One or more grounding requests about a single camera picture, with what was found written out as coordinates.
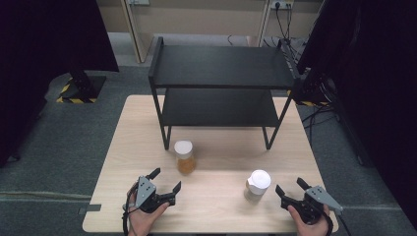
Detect right hand-held gripper cable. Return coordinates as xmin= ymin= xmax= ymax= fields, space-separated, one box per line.
xmin=323 ymin=209 xmax=352 ymax=236

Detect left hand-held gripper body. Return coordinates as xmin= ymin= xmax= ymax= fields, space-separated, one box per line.
xmin=135 ymin=176 xmax=177 ymax=214

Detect grey tape strip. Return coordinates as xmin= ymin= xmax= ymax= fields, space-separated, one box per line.
xmin=77 ymin=204 xmax=102 ymax=216

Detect white wall power outlet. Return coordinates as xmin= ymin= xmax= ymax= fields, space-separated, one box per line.
xmin=269 ymin=0 xmax=295 ymax=10

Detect black cables on floor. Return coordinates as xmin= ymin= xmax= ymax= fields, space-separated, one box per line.
xmin=300 ymin=103 xmax=340 ymax=146

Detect stand base with striped tape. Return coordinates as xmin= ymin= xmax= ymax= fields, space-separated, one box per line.
xmin=56 ymin=68 xmax=108 ymax=105

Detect dark curtain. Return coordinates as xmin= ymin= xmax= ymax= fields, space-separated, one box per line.
xmin=296 ymin=0 xmax=417 ymax=229
xmin=0 ymin=0 xmax=120 ymax=169

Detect left hand-held gripper cable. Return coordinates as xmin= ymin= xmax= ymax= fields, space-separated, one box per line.
xmin=121 ymin=202 xmax=133 ymax=236

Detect black two-tier shelf rack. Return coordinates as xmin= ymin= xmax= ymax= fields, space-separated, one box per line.
xmin=148 ymin=36 xmax=301 ymax=151

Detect black cables from outlet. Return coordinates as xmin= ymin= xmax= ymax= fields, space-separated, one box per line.
xmin=262 ymin=3 xmax=308 ymax=50

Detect person's left hand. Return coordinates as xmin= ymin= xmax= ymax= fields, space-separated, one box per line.
xmin=126 ymin=183 xmax=171 ymax=236

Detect person's right hand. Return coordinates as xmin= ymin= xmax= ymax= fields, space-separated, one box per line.
xmin=287 ymin=205 xmax=332 ymax=236

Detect hand-held gripper cable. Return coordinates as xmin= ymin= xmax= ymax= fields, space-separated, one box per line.
xmin=323 ymin=209 xmax=352 ymax=236
xmin=121 ymin=202 xmax=133 ymax=236

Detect white frame post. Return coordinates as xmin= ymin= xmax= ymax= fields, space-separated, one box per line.
xmin=119 ymin=0 xmax=150 ymax=64
xmin=256 ymin=0 xmax=273 ymax=47

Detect orange-filled jar with white lid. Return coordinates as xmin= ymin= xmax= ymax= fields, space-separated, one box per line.
xmin=173 ymin=140 xmax=198 ymax=176

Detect pale-filled jar with white lid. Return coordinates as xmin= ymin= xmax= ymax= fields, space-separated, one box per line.
xmin=243 ymin=169 xmax=272 ymax=203

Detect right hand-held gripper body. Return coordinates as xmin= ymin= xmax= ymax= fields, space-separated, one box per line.
xmin=280 ymin=185 xmax=344 ymax=226

